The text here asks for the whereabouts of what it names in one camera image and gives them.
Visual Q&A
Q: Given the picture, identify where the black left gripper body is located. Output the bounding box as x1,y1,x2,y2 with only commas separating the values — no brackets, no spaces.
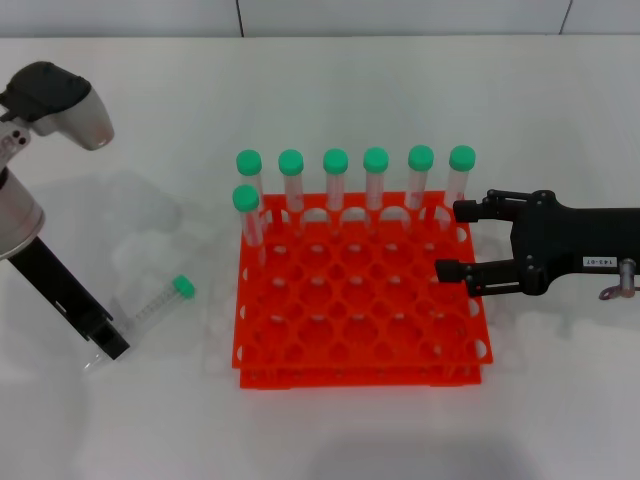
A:
8,236,114,346

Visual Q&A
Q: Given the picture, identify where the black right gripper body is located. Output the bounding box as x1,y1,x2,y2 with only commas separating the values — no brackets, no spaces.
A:
509,188,640,297

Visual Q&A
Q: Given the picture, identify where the clear green-capped test tube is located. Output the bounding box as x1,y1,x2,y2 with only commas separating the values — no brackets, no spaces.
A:
277,148,307,237
235,148,275,232
322,147,351,237
362,146,391,235
439,144,477,232
404,144,435,234
82,273,197,374
232,183,270,267

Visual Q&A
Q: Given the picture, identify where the orange test tube rack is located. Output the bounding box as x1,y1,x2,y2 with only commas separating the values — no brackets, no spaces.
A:
232,190,495,390

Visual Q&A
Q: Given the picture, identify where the silver right connector with cable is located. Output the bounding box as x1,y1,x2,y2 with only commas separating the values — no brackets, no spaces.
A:
598,258,640,301

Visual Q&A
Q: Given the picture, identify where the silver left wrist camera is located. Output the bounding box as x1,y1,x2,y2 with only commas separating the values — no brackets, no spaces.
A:
0,60,115,152

